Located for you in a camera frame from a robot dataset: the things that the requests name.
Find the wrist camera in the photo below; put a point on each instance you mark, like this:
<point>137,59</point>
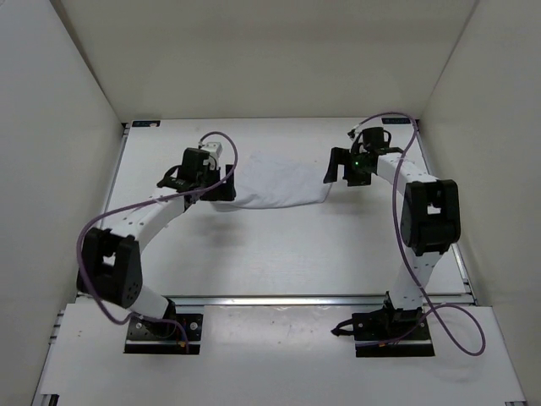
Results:
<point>214,148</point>
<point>369,139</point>

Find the right corner label sticker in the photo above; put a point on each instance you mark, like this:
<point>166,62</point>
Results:
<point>395,121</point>

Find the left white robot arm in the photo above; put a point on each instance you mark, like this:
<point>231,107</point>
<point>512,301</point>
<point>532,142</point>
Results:
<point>109,259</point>

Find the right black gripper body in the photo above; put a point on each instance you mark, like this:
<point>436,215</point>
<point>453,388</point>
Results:
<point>356,162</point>

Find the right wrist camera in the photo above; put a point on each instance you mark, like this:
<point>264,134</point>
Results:
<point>369,139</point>

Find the left corner label sticker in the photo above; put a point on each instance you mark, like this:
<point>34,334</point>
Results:
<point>145,123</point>

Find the white skirt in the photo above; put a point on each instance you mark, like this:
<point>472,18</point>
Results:
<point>267,181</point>

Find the corner label sticker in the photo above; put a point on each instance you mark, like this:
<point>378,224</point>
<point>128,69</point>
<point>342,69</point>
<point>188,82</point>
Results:
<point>145,123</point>
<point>395,121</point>

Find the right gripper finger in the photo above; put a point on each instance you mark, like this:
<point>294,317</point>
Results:
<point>337,158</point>
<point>355,178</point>

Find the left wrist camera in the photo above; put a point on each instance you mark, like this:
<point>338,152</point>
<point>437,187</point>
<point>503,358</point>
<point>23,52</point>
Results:
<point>214,148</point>

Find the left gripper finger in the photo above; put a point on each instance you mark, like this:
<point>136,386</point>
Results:
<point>228,187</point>
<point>219,195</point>

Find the aluminium table frame rail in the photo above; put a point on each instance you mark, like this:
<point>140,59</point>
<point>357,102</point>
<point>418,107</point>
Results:
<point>345,247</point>

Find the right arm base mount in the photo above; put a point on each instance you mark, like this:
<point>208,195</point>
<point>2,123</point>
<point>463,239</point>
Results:
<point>388,333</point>

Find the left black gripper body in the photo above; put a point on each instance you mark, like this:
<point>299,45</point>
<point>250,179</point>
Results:
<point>210,177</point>

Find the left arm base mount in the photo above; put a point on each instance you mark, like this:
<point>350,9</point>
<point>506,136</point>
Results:
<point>166,339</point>

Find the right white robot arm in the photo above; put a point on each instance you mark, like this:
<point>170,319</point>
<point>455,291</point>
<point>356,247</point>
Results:
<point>428,222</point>

